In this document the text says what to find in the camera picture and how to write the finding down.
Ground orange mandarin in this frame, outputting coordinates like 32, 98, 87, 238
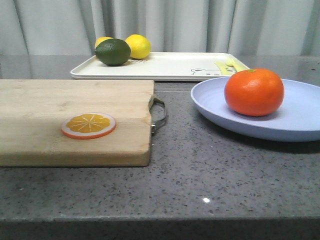
224, 68, 285, 117

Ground light blue plate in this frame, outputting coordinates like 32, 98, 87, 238
190, 77, 320, 142

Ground white rectangular tray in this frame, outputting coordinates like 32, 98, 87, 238
70, 52, 248, 82

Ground orange slice toy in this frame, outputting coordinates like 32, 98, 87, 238
60, 112, 117, 140

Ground yellow lemon right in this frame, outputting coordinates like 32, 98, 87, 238
125, 34, 152, 60

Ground yellow lemon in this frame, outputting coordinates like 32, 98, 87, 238
94, 36, 112, 49
125, 34, 152, 60

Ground green lime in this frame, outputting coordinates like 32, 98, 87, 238
94, 38, 131, 66

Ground yellow plastic knife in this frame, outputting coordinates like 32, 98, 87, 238
214, 61, 235, 76

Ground yellow plastic fork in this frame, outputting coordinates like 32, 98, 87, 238
226, 58, 250, 73

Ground yellow lemon left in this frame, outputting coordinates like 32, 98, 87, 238
94, 36, 112, 49

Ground wooden cutting board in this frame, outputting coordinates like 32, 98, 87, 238
0, 79, 155, 167

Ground grey curtain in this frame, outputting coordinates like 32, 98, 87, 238
0, 0, 320, 56

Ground metal cutting board handle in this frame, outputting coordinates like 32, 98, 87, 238
149, 96, 167, 135

